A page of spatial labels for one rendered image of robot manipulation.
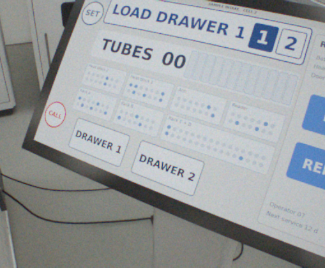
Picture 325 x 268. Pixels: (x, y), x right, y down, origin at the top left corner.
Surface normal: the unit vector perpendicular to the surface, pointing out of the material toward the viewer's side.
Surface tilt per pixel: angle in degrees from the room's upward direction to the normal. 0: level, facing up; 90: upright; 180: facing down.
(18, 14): 90
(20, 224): 0
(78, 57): 50
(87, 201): 0
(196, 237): 90
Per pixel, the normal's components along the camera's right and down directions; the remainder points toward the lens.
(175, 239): -0.48, 0.49
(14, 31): 0.33, 0.55
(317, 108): -0.36, -0.15
